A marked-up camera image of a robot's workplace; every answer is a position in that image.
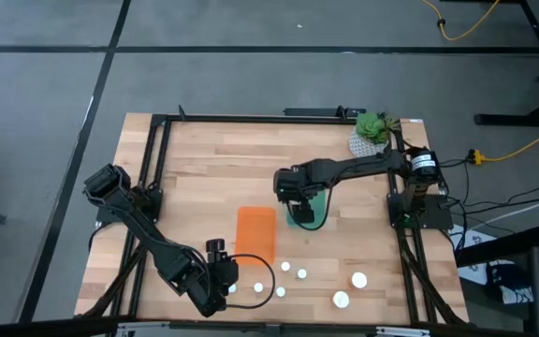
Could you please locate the green plastic bin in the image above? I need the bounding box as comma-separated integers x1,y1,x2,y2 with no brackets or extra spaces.
285,186,328,231

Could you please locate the orange plastic bin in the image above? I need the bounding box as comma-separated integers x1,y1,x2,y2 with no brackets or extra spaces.
235,206,278,267

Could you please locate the succulent in white pot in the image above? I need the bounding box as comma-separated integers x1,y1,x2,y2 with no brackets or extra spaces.
347,110,402,159

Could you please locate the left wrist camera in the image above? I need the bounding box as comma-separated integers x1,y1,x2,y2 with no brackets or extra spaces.
205,238,229,264

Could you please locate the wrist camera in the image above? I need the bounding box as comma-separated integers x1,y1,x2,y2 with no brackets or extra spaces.
205,238,229,264
291,201,316,225

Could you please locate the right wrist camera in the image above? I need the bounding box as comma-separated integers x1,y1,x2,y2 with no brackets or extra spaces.
291,201,316,225

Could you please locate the black right camera cable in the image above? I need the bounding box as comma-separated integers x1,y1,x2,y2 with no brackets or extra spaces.
286,184,334,232

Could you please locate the black camera cable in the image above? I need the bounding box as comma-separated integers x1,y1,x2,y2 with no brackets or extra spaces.
225,253,277,311
286,184,334,232

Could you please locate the black left camera cable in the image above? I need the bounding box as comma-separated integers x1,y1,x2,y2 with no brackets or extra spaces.
225,253,277,311

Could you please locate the black aluminium station frame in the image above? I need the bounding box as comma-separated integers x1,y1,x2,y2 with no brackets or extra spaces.
0,105,471,337

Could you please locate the black power cable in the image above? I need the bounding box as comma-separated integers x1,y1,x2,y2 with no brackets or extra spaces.
435,157,474,170

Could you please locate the yellow cord with yellow plug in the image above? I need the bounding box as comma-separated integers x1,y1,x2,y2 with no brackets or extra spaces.
467,116,539,166

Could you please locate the yellow cord with black connector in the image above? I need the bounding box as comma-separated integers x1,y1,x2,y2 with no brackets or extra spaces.
421,0,502,42

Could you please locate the white cable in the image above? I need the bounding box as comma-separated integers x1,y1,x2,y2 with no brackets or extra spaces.
479,188,539,227

